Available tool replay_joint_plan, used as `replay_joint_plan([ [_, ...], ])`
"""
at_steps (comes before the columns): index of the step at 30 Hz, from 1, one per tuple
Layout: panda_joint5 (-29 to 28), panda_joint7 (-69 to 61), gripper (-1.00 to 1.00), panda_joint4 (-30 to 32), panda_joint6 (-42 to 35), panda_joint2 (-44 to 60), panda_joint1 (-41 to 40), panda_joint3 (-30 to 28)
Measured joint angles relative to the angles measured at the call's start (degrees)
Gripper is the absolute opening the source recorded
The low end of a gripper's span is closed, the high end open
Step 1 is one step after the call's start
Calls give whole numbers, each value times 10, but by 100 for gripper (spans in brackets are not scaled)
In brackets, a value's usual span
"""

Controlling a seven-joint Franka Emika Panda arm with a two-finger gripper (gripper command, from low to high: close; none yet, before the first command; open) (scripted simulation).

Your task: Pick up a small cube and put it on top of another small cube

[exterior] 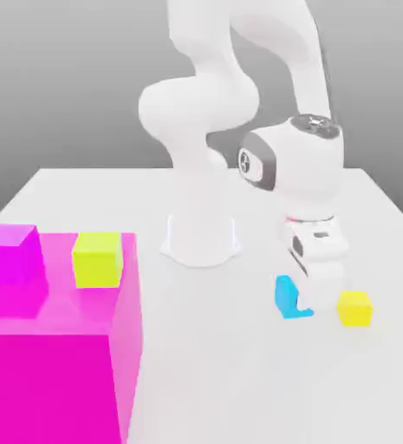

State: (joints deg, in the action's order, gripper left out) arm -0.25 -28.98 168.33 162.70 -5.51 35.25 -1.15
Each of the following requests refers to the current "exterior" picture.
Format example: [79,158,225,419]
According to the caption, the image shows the small yellow cube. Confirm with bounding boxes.
[336,290,374,328]

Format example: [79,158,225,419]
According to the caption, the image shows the small lime cube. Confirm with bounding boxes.
[71,232,125,290]

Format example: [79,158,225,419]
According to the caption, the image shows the large magenta box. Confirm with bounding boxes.
[0,232,144,444]

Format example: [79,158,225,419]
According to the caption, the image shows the small cyan cube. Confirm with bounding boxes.
[274,274,315,319]

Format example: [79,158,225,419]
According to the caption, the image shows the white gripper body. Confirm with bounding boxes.
[288,248,347,295]

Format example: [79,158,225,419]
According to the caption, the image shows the small purple cube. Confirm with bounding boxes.
[0,223,47,288]

